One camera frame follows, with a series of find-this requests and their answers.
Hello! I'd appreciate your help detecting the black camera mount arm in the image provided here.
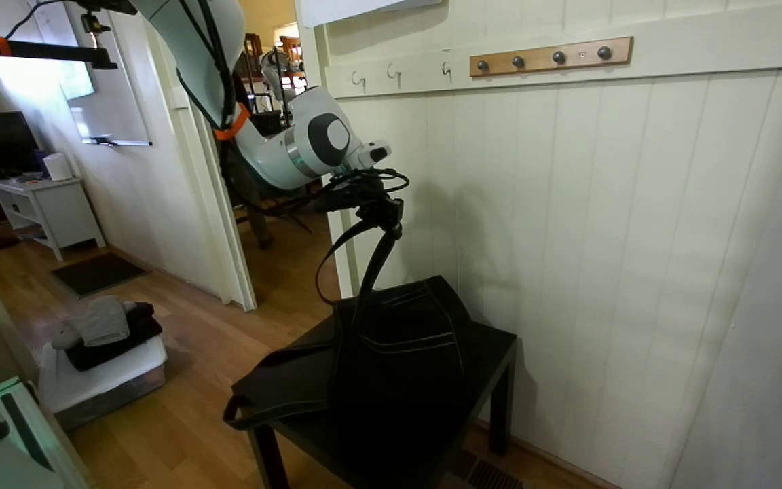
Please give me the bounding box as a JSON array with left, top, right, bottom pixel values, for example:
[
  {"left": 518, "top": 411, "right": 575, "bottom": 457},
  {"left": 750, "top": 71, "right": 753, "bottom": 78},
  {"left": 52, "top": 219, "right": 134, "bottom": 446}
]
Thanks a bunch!
[{"left": 0, "top": 33, "right": 122, "bottom": 74}]

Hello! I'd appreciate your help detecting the small white cabinet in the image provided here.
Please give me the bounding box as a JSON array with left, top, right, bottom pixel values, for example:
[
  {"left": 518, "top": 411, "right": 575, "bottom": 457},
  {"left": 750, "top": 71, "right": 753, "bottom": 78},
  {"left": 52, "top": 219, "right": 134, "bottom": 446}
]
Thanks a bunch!
[{"left": 0, "top": 171, "right": 109, "bottom": 264}]

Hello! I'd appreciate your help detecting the small white box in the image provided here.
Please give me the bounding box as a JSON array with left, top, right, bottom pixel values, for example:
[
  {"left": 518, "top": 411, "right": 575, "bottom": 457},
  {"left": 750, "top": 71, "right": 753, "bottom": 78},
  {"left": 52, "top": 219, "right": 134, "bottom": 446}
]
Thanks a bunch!
[{"left": 40, "top": 150, "right": 79, "bottom": 181}]

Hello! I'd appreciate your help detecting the black stereo camera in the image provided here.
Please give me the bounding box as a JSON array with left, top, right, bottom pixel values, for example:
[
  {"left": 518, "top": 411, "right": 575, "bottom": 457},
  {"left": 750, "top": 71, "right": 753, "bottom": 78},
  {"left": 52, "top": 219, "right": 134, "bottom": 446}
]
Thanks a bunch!
[{"left": 70, "top": 0, "right": 142, "bottom": 16}]

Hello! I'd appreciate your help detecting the black folded cloth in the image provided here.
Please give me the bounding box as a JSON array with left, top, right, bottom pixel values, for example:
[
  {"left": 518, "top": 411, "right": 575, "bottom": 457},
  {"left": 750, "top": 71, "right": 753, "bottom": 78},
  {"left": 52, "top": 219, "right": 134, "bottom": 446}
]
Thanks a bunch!
[{"left": 63, "top": 300, "right": 165, "bottom": 372}]

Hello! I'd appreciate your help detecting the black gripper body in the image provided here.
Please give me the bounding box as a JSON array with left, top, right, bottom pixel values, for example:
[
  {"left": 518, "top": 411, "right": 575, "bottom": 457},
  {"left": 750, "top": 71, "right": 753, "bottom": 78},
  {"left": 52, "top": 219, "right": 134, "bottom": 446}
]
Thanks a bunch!
[{"left": 320, "top": 165, "right": 413, "bottom": 219}]

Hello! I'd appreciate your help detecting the black stitched tote bag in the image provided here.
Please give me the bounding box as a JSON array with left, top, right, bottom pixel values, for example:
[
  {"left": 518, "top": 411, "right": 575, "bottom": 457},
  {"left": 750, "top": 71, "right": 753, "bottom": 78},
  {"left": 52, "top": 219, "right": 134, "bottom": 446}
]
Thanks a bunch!
[{"left": 221, "top": 214, "right": 503, "bottom": 486}]

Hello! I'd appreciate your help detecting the dark floor mat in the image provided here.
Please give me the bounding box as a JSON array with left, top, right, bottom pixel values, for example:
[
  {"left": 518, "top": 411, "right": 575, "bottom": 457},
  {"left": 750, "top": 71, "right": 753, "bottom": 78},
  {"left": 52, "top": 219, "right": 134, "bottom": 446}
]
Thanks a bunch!
[{"left": 50, "top": 249, "right": 149, "bottom": 300}]

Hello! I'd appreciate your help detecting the black monitor screen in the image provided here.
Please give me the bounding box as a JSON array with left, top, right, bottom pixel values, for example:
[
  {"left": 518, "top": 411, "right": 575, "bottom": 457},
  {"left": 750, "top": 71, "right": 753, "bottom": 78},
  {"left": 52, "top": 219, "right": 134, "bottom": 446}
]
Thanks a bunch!
[{"left": 0, "top": 108, "right": 47, "bottom": 184}]

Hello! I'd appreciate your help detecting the grey folded cloth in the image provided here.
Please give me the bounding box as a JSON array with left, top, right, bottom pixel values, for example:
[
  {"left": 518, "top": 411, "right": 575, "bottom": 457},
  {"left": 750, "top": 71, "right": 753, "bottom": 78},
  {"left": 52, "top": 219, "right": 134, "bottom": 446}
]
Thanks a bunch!
[{"left": 52, "top": 293, "right": 134, "bottom": 354}]

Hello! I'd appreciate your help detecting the black square side table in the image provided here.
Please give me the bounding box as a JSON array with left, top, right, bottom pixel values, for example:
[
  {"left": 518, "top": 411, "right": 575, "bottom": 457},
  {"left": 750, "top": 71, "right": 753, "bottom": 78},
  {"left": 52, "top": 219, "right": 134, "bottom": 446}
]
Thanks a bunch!
[{"left": 242, "top": 316, "right": 522, "bottom": 489}]

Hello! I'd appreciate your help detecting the wooden peg rack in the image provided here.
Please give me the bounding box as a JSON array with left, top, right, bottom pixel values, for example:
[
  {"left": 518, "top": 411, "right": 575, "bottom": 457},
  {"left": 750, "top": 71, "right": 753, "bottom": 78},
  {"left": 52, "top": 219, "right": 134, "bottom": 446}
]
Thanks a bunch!
[{"left": 468, "top": 35, "right": 636, "bottom": 81}]

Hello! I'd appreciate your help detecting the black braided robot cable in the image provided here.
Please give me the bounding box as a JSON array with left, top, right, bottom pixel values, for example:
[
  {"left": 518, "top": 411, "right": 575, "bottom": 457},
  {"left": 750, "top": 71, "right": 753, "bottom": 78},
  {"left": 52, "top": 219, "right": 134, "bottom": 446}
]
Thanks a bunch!
[{"left": 177, "top": 0, "right": 242, "bottom": 131}]

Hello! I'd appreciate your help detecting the orange cable tie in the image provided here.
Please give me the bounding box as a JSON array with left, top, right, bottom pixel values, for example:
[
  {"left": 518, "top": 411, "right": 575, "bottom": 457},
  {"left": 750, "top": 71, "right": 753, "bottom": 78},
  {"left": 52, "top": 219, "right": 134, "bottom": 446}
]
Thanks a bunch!
[{"left": 211, "top": 101, "right": 256, "bottom": 147}]

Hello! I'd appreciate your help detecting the white storage bin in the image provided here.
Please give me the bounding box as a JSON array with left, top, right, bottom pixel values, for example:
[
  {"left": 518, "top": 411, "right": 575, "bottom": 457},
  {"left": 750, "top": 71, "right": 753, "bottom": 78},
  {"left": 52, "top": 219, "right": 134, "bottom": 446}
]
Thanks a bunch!
[{"left": 32, "top": 331, "right": 170, "bottom": 429}]

